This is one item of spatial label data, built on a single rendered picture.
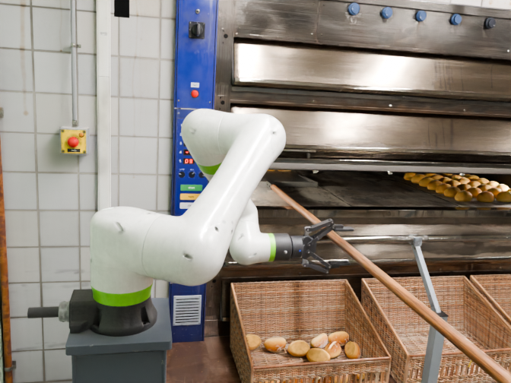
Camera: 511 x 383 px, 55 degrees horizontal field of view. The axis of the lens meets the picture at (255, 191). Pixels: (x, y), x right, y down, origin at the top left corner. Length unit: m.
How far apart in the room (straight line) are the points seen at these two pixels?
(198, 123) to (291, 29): 0.95
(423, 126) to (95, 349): 1.78
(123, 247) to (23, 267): 1.25
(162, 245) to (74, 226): 1.20
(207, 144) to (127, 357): 0.55
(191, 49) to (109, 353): 1.27
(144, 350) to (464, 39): 1.94
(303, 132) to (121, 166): 0.77
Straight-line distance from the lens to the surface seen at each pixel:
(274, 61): 2.09
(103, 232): 1.02
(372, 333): 2.15
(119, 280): 1.04
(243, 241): 1.55
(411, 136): 2.34
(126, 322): 1.08
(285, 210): 2.18
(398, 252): 2.44
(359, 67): 2.21
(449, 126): 2.46
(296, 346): 2.19
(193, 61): 1.99
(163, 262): 0.95
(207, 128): 1.27
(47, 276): 2.21
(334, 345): 2.23
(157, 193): 2.07
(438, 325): 1.27
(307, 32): 2.14
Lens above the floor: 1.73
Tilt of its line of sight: 13 degrees down
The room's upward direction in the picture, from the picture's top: 4 degrees clockwise
